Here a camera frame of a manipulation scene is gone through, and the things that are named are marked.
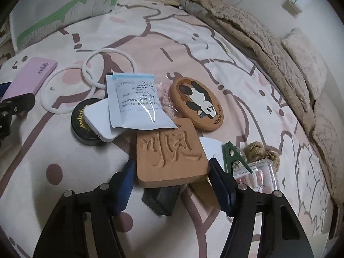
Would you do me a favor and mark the pink sticky note pad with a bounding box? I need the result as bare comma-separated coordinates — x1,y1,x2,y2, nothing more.
1,57,58,102

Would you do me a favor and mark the black round tin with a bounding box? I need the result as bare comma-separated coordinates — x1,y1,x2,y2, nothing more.
71,98,103,146

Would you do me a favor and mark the small black box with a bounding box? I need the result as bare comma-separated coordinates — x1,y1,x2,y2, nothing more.
142,186,182,217

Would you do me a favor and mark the square carved cork coaster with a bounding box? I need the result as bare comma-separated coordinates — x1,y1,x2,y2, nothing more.
137,118,209,188

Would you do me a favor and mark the clear plastic case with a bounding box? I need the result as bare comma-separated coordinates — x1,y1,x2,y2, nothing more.
233,159,279,194

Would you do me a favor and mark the wooden brush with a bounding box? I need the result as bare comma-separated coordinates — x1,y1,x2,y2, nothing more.
189,178,220,210

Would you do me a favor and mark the white tote bag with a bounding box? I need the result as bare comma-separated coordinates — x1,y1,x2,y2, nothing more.
9,0,117,52

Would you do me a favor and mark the green clip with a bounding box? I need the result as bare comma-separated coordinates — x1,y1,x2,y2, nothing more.
223,141,253,174

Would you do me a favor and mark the white medicine pouch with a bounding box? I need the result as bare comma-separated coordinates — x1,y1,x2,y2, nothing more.
106,73,178,131

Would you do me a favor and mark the right quilted beige pillow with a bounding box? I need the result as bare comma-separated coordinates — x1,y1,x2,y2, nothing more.
312,92,343,204

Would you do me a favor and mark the cartoon bunny bedsheet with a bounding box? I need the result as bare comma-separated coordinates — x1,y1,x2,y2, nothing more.
1,0,333,257

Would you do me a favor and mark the round panda cork coaster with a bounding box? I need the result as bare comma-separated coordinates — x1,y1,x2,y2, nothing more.
170,77,224,132

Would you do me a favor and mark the small fluffy beige pillow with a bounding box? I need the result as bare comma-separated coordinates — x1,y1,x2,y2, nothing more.
282,28,328,101

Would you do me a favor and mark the beige folded blanket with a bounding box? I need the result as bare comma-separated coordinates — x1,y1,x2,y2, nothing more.
178,0,344,207

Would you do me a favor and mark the knotted rope ball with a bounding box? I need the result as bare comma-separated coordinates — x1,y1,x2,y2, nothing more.
244,141,280,172

